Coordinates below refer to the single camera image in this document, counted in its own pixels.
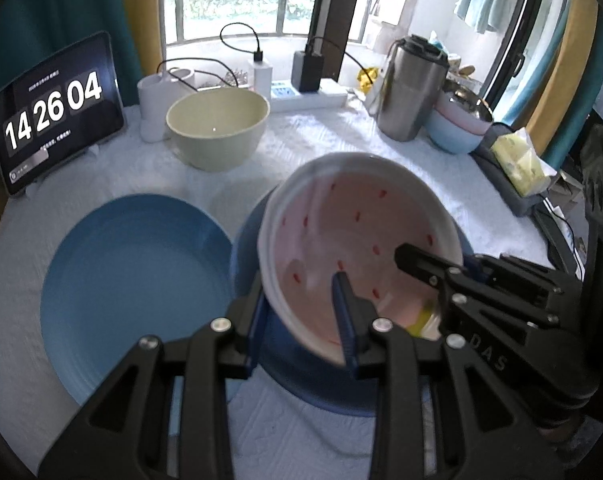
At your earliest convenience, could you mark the white charger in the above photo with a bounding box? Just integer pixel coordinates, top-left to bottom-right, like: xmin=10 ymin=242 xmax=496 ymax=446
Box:
xmin=251 ymin=50 xmax=273 ymax=99

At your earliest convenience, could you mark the teal curtain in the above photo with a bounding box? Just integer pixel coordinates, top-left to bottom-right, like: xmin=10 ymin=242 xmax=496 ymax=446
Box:
xmin=0 ymin=0 xmax=143 ymax=107
xmin=551 ymin=10 xmax=603 ymax=172

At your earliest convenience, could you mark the white desk lamp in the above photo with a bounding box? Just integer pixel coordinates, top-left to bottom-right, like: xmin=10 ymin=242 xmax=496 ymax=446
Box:
xmin=137 ymin=66 xmax=198 ymax=142

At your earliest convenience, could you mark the yellow curtain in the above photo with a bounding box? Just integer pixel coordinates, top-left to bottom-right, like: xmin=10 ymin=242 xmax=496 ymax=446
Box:
xmin=526 ymin=0 xmax=600 ymax=162
xmin=118 ymin=0 xmax=167 ymax=77

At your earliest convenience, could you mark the yellow tissue pack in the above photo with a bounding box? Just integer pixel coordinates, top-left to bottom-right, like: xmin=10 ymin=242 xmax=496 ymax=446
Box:
xmin=490 ymin=127 xmax=557 ymax=199

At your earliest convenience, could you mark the tablet showing clock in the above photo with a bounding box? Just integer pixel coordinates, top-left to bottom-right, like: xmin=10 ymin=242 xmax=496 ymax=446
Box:
xmin=0 ymin=31 xmax=126 ymax=197

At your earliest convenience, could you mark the small pink bowl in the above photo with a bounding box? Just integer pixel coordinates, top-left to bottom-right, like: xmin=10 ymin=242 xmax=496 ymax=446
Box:
xmin=434 ymin=91 xmax=495 ymax=136

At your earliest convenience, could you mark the small light blue bowl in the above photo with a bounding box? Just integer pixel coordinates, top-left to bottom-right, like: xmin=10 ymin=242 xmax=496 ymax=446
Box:
xmin=426 ymin=109 xmax=487 ymax=155

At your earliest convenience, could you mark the black charger cable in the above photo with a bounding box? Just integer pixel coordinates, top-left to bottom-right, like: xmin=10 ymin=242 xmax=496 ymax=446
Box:
xmin=306 ymin=35 xmax=373 ymax=82
xmin=220 ymin=22 xmax=265 ymax=64

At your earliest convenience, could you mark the light blue ribbed plate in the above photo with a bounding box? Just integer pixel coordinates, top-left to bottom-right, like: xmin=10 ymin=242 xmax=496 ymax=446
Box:
xmin=40 ymin=194 xmax=233 ymax=407

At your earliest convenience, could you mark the grey pouch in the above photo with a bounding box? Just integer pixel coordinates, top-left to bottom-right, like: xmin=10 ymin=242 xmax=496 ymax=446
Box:
xmin=471 ymin=122 xmax=548 ymax=217

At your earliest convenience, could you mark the large blue bowl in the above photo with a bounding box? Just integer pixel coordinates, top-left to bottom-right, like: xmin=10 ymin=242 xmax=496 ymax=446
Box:
xmin=230 ymin=185 xmax=475 ymax=417

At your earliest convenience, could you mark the white power strip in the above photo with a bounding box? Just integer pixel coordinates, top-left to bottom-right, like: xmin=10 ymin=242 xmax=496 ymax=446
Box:
xmin=270 ymin=78 xmax=350 ymax=114

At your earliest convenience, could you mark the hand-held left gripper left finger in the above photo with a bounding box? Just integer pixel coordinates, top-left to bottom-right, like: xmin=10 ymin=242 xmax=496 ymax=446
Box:
xmin=36 ymin=270 xmax=270 ymax=480

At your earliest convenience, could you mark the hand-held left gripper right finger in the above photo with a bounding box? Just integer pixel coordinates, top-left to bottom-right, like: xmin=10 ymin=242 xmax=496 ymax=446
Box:
xmin=331 ymin=271 xmax=565 ymax=480

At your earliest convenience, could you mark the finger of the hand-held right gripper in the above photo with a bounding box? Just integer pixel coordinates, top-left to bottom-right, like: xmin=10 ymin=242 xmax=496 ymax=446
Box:
xmin=462 ymin=254 xmax=548 ymax=289
xmin=395 ymin=243 xmax=462 ymax=288

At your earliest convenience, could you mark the dark window frame post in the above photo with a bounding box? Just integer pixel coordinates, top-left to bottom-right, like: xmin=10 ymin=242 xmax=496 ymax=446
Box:
xmin=306 ymin=0 xmax=367 ymax=82

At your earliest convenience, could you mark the black lamp cable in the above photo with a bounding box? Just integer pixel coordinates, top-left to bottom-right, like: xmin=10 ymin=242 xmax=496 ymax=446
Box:
xmin=156 ymin=58 xmax=240 ymax=89

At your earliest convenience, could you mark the cream bowl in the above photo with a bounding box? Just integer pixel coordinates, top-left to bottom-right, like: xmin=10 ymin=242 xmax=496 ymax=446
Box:
xmin=166 ymin=89 xmax=271 ymax=172

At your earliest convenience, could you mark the white tablecloth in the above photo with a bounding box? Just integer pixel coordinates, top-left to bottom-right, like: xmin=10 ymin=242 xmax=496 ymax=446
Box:
xmin=0 ymin=89 xmax=578 ymax=480

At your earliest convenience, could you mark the balcony railing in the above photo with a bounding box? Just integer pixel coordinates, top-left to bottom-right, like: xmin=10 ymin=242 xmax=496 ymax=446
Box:
xmin=161 ymin=0 xmax=398 ymax=52

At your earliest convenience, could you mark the black charger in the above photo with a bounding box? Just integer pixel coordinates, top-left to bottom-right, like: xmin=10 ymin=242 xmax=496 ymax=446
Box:
xmin=291 ymin=51 xmax=325 ymax=94

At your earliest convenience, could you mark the stainless steel flask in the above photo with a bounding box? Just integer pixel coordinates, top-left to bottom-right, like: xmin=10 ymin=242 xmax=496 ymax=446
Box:
xmin=376 ymin=35 xmax=450 ymax=142

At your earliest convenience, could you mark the white tablet stand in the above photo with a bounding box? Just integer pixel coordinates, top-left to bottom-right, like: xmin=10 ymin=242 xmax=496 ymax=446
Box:
xmin=24 ymin=142 xmax=105 ymax=196

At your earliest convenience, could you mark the pink speckled bowl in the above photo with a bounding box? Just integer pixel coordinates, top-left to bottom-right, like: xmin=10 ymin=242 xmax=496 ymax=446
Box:
xmin=257 ymin=152 xmax=465 ymax=366

